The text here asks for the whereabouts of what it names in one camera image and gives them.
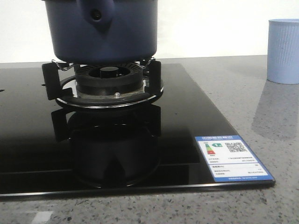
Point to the light blue ribbed cup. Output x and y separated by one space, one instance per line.
283 51

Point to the black pot support grate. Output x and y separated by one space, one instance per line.
61 86

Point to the dark blue cooking pot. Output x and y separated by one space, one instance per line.
103 31

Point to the black gas burner head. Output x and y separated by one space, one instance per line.
109 79

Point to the blue energy label sticker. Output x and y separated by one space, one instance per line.
230 159

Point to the black glass gas stove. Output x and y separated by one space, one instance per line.
50 151

